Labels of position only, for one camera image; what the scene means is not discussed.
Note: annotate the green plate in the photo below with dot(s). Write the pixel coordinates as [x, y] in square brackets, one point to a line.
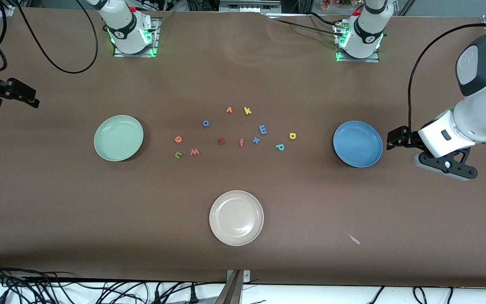
[118, 138]

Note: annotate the brown table cover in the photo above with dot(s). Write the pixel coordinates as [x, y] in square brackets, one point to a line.
[99, 219]

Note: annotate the colourful background object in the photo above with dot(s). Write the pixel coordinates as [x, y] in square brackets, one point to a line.
[336, 4]

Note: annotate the small white paper scrap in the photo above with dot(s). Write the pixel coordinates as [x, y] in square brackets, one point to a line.
[354, 239]

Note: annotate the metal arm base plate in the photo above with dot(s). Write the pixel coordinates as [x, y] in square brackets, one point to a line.
[359, 60]
[155, 38]

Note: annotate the green foam letter n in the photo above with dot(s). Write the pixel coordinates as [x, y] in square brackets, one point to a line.
[176, 155]

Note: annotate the metal table edge bracket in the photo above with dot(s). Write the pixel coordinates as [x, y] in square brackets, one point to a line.
[234, 291]

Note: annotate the grey power strip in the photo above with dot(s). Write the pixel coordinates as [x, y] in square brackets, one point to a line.
[247, 5]

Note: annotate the blue foam letter x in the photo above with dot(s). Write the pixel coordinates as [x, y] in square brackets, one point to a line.
[256, 140]

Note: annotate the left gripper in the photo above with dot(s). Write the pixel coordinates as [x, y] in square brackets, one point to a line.
[411, 139]

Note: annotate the teal foam letter P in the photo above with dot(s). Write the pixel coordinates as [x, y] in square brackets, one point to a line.
[278, 146]

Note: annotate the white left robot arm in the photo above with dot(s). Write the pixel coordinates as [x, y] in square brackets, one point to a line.
[483, 105]

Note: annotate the beige plate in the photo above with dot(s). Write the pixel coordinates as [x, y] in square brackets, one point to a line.
[236, 218]

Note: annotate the blue plate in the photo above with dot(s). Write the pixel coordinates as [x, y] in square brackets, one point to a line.
[357, 143]

